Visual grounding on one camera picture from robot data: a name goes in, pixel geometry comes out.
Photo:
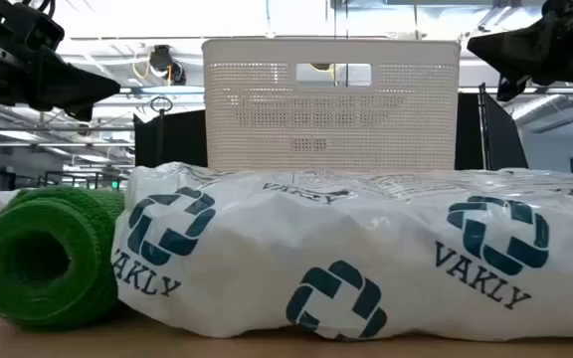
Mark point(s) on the black overhead camera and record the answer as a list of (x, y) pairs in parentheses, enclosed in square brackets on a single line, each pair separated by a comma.
[(162, 62)]

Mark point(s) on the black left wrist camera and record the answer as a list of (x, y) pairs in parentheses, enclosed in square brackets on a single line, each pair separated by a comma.
[(38, 27)]

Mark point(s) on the white Vakly printed packet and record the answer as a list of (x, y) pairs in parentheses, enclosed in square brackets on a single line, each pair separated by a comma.
[(286, 238)]

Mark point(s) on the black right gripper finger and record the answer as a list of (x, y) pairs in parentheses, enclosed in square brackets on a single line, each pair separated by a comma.
[(522, 60), (520, 37)]

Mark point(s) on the white perforated plastic basket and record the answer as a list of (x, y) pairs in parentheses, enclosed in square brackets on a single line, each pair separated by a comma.
[(256, 139)]

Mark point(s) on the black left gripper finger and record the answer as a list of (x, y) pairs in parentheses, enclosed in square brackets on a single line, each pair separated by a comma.
[(77, 98), (67, 77)]

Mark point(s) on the narrow black divider panel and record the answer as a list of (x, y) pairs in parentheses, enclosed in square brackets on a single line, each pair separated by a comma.
[(503, 144)]

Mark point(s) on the green bandage roll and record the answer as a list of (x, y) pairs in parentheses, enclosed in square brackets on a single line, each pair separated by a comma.
[(87, 224)]

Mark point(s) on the silver ventilation duct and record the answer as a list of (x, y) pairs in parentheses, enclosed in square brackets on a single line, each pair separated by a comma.
[(540, 107)]

